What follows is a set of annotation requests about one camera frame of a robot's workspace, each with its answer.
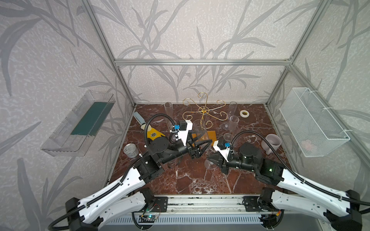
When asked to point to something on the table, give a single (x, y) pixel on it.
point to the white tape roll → (244, 116)
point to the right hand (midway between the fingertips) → (207, 156)
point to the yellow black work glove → (151, 133)
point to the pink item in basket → (306, 144)
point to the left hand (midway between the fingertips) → (207, 139)
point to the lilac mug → (275, 141)
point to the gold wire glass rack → (204, 109)
